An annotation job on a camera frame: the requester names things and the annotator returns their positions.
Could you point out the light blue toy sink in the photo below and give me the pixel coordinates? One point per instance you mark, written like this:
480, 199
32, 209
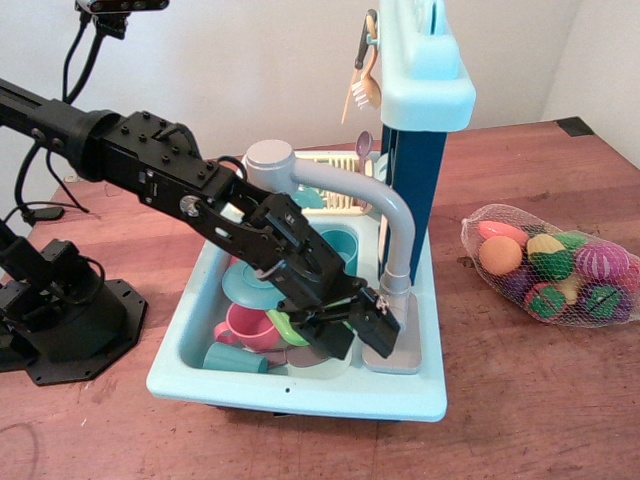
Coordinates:
360, 386

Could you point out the camera on stand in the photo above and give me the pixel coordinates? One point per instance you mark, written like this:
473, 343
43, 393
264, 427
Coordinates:
110, 16

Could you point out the black table corner bracket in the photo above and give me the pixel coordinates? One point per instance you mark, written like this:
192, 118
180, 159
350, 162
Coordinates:
574, 126

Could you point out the orange toy fruit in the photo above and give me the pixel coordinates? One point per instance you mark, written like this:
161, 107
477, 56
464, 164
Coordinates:
499, 255

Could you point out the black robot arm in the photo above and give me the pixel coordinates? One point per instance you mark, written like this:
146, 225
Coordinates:
159, 162

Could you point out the green toy cutting board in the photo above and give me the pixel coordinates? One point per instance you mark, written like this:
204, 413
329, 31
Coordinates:
281, 322

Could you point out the purple toy spoon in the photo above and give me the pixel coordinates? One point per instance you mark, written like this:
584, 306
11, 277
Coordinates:
363, 147

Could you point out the mesh bag of toy food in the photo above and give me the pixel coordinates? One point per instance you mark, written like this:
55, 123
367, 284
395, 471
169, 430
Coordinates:
567, 278

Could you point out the teal cup upright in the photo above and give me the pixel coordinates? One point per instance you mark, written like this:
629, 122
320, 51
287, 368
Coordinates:
345, 243

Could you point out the beige toy spoon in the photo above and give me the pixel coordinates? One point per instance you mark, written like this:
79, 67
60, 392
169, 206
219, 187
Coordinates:
370, 94

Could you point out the blue toy shelf tower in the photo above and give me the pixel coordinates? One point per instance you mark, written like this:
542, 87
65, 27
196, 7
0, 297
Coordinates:
426, 94

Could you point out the teal toy plate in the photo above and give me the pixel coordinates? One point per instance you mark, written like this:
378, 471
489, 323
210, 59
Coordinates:
242, 287

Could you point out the teal cup lying front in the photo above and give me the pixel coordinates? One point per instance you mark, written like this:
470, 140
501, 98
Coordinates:
223, 357

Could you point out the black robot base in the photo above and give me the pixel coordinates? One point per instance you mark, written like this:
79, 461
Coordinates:
62, 321

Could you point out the white toy brush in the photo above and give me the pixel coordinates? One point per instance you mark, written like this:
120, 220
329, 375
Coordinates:
356, 95

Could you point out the pink toy cup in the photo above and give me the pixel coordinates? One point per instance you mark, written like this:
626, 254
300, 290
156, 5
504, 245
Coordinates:
252, 328

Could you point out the cream dish rack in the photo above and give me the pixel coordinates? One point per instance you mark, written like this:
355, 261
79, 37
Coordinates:
318, 201

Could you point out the grey toy faucet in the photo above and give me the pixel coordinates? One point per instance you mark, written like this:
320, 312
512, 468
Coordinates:
275, 166

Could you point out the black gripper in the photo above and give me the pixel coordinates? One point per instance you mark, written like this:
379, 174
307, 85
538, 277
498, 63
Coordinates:
327, 307

